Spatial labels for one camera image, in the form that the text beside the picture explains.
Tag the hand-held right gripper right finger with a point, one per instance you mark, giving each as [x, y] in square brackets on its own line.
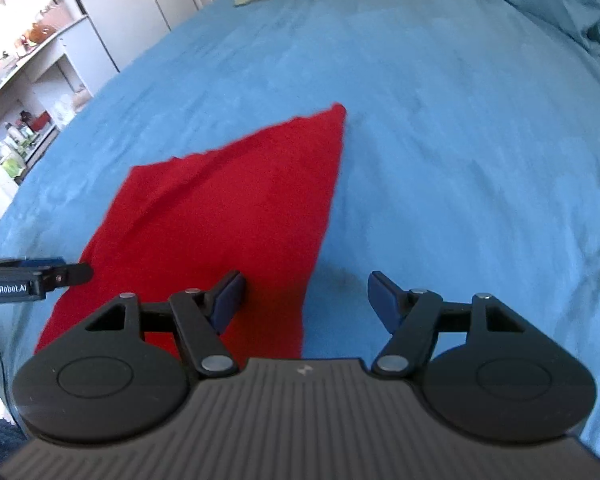
[382, 301]

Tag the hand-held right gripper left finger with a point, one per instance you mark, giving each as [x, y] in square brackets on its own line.
[231, 296]

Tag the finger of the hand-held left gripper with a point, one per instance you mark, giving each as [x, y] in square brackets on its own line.
[70, 275]

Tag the red knit sweater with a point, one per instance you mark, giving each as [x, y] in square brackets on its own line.
[205, 200]

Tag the green packet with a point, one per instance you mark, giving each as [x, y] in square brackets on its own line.
[14, 167]

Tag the blue fluffy rug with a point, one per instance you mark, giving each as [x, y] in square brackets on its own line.
[0, 435]

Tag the red box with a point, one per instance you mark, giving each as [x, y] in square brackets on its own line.
[41, 122]

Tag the white shelf unit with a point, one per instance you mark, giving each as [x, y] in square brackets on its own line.
[40, 80]

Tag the brown teddy bear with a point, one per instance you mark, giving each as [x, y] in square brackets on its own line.
[40, 34]

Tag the white and grey wardrobe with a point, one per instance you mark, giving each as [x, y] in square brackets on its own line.
[130, 5]

